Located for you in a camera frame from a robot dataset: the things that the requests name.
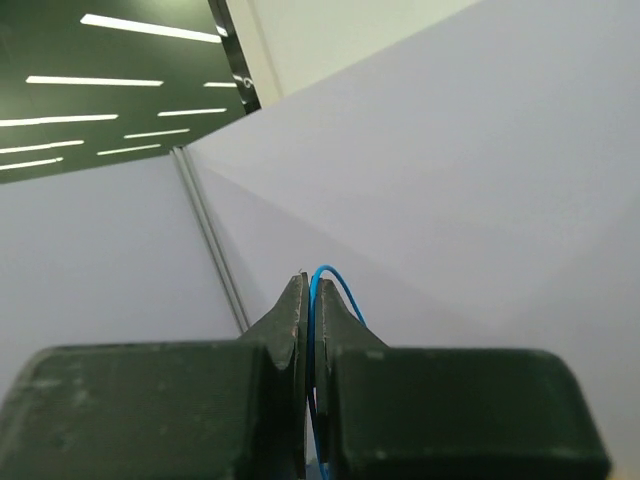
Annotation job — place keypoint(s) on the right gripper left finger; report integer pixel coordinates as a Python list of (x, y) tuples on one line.
[(212, 409)]

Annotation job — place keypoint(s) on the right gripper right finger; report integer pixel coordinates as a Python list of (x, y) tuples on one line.
[(385, 412)]

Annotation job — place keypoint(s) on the aluminium frame post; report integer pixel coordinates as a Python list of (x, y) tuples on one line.
[(207, 224)]

